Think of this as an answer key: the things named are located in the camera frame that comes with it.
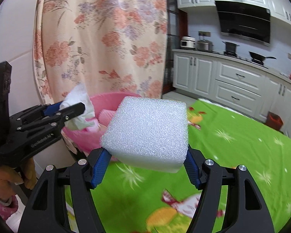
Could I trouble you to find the white foam cube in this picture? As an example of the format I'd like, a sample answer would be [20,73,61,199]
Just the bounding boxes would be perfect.
[101,96,189,173]

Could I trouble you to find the pink lined trash bin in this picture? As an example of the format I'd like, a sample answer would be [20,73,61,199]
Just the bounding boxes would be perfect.
[63,91,139,155]

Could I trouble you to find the black frying pan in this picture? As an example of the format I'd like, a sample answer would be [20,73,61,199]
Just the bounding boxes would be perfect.
[249,52,276,66]

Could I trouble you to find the steel pressure cooker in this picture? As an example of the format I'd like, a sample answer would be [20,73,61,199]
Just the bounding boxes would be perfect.
[196,39,213,52]

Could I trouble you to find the wall power socket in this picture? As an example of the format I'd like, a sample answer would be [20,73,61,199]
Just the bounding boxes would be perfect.
[199,31,211,37]

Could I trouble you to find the small pink foam fruit net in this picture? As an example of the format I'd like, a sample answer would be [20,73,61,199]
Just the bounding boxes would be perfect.
[98,110,116,127]

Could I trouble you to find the floral peach curtain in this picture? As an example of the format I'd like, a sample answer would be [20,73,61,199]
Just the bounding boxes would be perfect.
[33,0,168,103]

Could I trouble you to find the green cartoon tablecloth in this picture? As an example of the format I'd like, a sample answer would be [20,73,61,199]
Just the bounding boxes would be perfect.
[64,98,291,233]

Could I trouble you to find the pink sleeve forearm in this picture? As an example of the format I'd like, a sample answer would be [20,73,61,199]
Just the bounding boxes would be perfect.
[0,196,18,221]

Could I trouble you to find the left hand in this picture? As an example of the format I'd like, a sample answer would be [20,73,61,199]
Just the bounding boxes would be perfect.
[0,158,37,202]

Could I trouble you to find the white lower cabinets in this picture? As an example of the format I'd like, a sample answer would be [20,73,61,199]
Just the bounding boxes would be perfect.
[173,49,291,138]

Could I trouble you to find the white rice cooker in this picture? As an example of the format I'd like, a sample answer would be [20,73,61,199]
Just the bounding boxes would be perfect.
[180,36,196,50]

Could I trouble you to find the white tissue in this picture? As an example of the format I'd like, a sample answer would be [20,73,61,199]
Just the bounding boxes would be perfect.
[59,83,96,130]

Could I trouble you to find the black stock pot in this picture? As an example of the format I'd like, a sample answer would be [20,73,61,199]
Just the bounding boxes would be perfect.
[223,41,239,57]

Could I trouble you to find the red box on floor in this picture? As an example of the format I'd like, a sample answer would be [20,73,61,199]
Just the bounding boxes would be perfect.
[265,111,283,131]

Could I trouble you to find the black range hood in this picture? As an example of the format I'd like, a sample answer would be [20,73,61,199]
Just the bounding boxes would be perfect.
[215,0,271,45]

